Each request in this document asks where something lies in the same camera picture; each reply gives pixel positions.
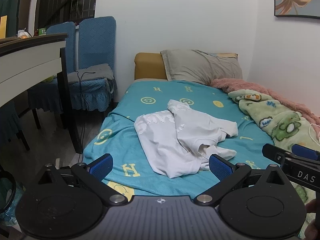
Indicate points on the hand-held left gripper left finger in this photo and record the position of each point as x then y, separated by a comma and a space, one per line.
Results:
102, 167

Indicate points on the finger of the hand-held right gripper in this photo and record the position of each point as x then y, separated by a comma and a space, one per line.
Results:
272, 152
303, 151

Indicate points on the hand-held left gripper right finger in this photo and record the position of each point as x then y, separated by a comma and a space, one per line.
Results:
220, 168

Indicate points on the white t-shirt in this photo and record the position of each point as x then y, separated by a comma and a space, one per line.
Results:
185, 140

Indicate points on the green cartoon blanket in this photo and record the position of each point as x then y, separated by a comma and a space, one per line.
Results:
277, 122

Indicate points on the teal patterned bed sheet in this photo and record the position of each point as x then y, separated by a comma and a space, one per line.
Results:
120, 135

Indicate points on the pink fluffy blanket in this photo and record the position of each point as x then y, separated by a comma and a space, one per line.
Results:
262, 90

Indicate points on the grey cloth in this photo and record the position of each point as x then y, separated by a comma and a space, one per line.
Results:
92, 73

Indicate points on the blue plastic bag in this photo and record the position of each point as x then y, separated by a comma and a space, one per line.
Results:
12, 215

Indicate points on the black round object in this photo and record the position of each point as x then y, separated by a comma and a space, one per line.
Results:
3, 192

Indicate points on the yellow green toy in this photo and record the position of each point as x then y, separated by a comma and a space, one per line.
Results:
48, 79

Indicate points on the blue covered chair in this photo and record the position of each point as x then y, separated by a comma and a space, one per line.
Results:
96, 42
10, 120
62, 37

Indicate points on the grey pillow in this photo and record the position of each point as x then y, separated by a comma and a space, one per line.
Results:
200, 66

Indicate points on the yellow headboard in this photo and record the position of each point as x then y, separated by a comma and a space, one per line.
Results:
148, 66

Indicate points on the white and black desk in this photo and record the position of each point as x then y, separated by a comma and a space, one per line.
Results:
27, 60

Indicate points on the white bag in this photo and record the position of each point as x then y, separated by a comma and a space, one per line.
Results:
23, 33

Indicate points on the dark barred window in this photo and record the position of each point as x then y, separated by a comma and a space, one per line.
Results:
65, 2

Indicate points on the yellow box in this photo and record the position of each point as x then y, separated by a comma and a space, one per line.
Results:
3, 27

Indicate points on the dark green chair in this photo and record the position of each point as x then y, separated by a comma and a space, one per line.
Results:
11, 10

